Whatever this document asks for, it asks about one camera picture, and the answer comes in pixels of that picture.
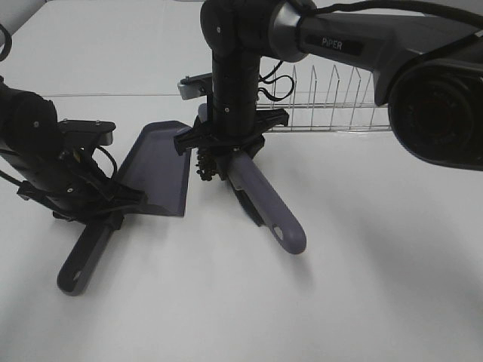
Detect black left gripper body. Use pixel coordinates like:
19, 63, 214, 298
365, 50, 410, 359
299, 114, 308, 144
17, 149, 125, 222

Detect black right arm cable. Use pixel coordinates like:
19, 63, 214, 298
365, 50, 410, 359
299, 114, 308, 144
256, 60, 297, 105

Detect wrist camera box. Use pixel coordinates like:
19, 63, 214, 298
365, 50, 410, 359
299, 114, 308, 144
57, 119, 115, 148
177, 73, 213, 100

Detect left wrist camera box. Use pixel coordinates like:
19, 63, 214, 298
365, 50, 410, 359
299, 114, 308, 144
57, 119, 115, 148

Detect pile of coffee beans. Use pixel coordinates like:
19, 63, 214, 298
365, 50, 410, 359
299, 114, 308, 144
196, 148, 217, 181

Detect grey hand brush black bristles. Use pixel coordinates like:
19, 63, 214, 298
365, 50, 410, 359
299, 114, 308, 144
197, 103, 307, 256

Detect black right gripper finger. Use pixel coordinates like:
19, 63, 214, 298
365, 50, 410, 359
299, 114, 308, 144
211, 146, 236, 181
241, 135, 264, 158

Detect metal wire dish rack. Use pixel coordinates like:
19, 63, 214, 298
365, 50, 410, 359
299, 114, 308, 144
257, 63, 391, 133

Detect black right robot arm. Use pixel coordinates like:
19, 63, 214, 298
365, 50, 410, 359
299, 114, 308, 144
174, 1, 482, 179

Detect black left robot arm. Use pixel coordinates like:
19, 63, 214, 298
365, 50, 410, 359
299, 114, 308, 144
1, 84, 146, 223

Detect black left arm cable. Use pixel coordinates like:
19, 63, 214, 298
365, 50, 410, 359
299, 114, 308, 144
92, 145, 118, 178

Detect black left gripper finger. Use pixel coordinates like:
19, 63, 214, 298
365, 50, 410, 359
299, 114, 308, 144
111, 182, 147, 207
93, 213, 125, 231

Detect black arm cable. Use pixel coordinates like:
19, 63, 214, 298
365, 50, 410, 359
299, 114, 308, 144
92, 145, 118, 178
256, 60, 297, 105

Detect grey plastic dustpan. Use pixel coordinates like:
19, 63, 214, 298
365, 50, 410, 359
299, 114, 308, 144
57, 121, 191, 296

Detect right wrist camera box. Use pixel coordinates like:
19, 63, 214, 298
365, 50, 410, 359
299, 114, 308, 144
177, 73, 213, 100

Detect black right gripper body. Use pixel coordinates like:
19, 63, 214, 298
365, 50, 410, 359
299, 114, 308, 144
174, 109, 289, 155

